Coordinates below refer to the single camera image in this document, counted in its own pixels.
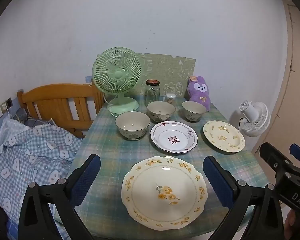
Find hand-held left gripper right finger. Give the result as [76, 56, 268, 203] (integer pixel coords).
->
[203, 156, 283, 240]

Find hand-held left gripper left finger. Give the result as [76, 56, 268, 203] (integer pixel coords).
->
[18, 154, 101, 240]

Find small yellow floral plate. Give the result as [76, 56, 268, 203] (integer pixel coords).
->
[203, 120, 245, 153]

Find white plate red character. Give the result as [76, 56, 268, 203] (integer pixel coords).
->
[121, 156, 208, 231]

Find white plate with red pattern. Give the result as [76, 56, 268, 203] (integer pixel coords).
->
[150, 121, 198, 154]

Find cream bowl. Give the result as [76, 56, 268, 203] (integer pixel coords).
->
[115, 111, 151, 140]

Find grey-green ceramic bowl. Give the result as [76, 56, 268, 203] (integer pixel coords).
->
[182, 101, 207, 122]
[147, 101, 176, 123]

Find person's right hand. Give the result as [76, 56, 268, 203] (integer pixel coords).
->
[284, 209, 300, 240]

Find white clip fan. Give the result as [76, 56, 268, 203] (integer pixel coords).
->
[239, 100, 271, 137]

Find blue checkered bear blanket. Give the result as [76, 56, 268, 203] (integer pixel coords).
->
[0, 119, 84, 240]

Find beige door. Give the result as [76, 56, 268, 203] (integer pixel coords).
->
[251, 0, 300, 155]

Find striped grey pillow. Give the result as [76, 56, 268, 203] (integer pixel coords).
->
[14, 110, 55, 128]

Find wooden chair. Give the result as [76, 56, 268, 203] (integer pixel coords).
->
[17, 81, 105, 138]

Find purple plush bunny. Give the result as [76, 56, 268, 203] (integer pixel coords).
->
[187, 76, 211, 112]

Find cotton swab container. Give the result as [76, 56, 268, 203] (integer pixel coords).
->
[165, 93, 177, 105]

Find glass jar with dark lid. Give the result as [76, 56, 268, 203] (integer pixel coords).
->
[145, 79, 160, 107]

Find green desk fan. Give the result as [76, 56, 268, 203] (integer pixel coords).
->
[92, 47, 142, 113]

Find white fan black cable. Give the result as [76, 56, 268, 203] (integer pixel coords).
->
[237, 116, 248, 130]

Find green fan white cable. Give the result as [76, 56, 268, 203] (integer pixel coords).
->
[104, 92, 118, 117]

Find wall socket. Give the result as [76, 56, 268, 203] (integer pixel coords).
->
[0, 97, 13, 112]

